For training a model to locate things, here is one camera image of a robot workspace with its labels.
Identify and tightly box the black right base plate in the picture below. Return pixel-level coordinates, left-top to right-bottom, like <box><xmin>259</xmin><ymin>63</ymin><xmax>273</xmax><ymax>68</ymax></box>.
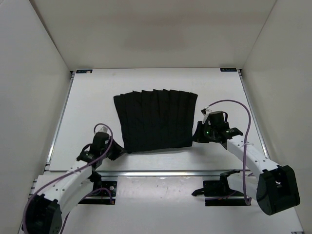
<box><xmin>192</xmin><ymin>170</ymin><xmax>250</xmax><ymax>207</ymax></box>

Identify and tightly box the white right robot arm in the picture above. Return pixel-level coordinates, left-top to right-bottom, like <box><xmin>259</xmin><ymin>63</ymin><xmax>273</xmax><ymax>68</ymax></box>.
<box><xmin>192</xmin><ymin>110</ymin><xmax>300</xmax><ymax>215</ymax></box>

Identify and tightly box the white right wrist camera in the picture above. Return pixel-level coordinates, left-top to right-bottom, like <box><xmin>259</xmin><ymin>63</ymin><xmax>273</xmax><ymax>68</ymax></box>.
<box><xmin>201</xmin><ymin>106</ymin><xmax>212</xmax><ymax>124</ymax></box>

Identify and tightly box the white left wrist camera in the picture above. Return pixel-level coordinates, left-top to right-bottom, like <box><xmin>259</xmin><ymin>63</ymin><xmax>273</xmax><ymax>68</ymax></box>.
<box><xmin>96</xmin><ymin>126</ymin><xmax>108</xmax><ymax>133</ymax></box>

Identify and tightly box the left corner marker sticker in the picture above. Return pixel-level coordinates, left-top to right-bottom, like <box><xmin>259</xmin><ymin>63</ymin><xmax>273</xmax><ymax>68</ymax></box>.
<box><xmin>76</xmin><ymin>69</ymin><xmax>93</xmax><ymax>74</ymax></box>

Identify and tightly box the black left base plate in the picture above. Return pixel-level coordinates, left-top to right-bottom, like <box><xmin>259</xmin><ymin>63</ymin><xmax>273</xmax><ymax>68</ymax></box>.
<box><xmin>79</xmin><ymin>177</ymin><xmax>117</xmax><ymax>205</ymax></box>

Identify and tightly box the aluminium table edge rail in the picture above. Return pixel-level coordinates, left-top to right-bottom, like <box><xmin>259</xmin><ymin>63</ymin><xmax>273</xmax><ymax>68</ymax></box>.
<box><xmin>98</xmin><ymin>170</ymin><xmax>225</xmax><ymax>177</ymax></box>

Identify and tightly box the black pleated skirt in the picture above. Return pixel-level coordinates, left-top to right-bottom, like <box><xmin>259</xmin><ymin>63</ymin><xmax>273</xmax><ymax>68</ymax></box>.
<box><xmin>114</xmin><ymin>89</ymin><xmax>198</xmax><ymax>153</ymax></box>

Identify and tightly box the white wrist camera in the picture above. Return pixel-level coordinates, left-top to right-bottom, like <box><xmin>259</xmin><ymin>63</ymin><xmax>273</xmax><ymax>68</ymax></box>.
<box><xmin>96</xmin><ymin>126</ymin><xmax>108</xmax><ymax>133</ymax></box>
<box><xmin>201</xmin><ymin>106</ymin><xmax>212</xmax><ymax>124</ymax></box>

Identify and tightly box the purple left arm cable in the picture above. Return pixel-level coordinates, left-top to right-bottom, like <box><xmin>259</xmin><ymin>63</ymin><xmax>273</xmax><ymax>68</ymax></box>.
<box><xmin>20</xmin><ymin>123</ymin><xmax>114</xmax><ymax>232</ymax></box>

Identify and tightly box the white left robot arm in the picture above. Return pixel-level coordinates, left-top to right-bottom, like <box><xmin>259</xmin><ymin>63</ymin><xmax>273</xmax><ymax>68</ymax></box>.
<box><xmin>21</xmin><ymin>132</ymin><xmax>126</xmax><ymax>234</ymax></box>

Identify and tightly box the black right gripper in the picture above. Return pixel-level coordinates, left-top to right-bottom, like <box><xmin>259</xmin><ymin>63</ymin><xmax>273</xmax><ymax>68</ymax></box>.
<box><xmin>191</xmin><ymin>121</ymin><xmax>217</xmax><ymax>143</ymax></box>

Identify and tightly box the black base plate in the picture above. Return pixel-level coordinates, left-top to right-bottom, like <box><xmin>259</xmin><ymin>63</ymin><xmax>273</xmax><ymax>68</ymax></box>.
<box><xmin>192</xmin><ymin>170</ymin><xmax>250</xmax><ymax>207</ymax></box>
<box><xmin>79</xmin><ymin>177</ymin><xmax>117</xmax><ymax>205</ymax></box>

